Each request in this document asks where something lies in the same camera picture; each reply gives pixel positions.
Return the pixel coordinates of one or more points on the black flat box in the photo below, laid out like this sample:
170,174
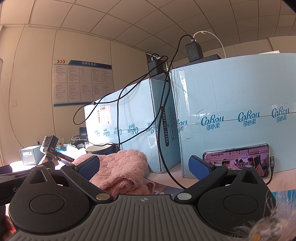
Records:
210,58

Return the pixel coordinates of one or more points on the wall notice board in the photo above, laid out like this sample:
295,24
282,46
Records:
81,81

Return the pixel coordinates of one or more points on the white wall switch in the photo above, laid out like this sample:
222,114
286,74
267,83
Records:
14,103

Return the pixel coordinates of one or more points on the light blue carton with label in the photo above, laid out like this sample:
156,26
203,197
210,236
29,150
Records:
134,109

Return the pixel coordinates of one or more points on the dark blue ceramic bowl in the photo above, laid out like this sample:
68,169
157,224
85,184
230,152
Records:
101,150

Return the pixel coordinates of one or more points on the small grey-green box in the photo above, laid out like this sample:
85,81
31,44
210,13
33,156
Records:
29,155

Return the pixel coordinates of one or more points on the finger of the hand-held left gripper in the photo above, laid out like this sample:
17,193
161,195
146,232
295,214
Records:
64,158

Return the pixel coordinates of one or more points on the large light blue carton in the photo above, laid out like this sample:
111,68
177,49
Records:
231,92

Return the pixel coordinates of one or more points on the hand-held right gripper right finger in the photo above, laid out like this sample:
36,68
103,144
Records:
198,167

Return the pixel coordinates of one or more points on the smartphone with lit screen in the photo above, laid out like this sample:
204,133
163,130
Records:
238,160

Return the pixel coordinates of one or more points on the person's left hand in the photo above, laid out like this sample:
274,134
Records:
6,228

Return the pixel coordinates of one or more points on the pink knitted sweater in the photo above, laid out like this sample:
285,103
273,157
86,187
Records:
120,171

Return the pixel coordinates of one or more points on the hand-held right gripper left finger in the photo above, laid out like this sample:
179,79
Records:
89,168

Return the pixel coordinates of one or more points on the large black power adapter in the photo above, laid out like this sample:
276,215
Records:
194,51

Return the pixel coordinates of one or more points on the small black power adapter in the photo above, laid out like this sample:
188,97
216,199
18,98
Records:
156,67

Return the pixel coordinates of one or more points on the white tissue pile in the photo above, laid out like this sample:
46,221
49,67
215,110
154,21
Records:
76,149

